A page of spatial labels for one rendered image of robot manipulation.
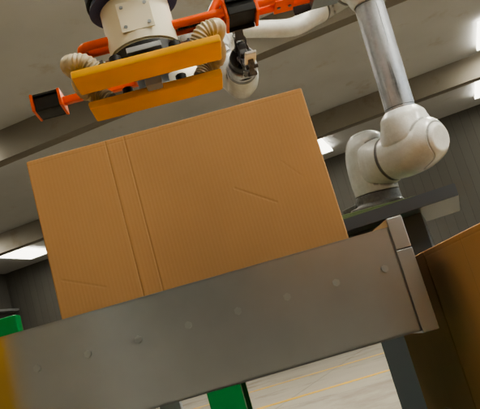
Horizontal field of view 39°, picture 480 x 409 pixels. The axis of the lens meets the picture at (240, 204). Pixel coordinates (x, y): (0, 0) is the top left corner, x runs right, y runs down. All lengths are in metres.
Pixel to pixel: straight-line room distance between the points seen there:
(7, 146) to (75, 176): 7.91
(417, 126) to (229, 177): 0.93
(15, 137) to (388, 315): 8.30
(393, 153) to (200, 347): 1.21
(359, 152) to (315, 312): 1.20
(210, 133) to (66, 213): 0.34
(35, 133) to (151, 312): 7.98
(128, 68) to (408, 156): 1.01
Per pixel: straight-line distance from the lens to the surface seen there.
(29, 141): 9.15
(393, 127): 2.22
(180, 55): 1.55
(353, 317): 1.21
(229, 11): 1.68
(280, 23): 2.31
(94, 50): 1.74
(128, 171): 1.42
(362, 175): 2.33
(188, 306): 1.20
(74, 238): 1.42
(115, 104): 1.72
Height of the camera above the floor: 0.47
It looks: 11 degrees up
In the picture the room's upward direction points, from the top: 16 degrees counter-clockwise
